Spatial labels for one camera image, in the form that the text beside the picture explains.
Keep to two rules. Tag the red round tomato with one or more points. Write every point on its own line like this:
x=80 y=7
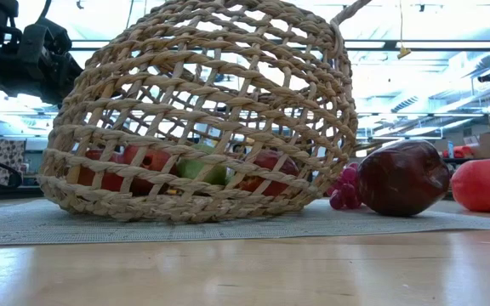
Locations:
x=485 y=187

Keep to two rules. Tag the purple grape bunch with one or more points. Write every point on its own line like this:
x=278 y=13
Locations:
x=347 y=191

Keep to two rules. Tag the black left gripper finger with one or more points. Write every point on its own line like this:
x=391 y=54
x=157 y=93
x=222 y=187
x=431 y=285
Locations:
x=68 y=81

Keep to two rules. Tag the grey woven placemat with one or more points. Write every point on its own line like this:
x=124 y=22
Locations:
x=228 y=231

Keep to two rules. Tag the black ceiling fixture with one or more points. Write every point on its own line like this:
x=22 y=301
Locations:
x=487 y=77

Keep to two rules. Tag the yellow hanging connector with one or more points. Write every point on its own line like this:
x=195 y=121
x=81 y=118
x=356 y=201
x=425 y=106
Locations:
x=403 y=52

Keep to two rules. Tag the patterned brown bag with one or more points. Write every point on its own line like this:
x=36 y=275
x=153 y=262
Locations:
x=2 y=155

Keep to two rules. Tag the red orange fruit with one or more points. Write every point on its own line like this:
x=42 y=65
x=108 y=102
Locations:
x=270 y=161

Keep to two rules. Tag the green pear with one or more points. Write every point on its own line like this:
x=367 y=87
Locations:
x=194 y=168

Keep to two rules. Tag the large dark red apple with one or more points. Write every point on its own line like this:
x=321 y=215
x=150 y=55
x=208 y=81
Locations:
x=402 y=178

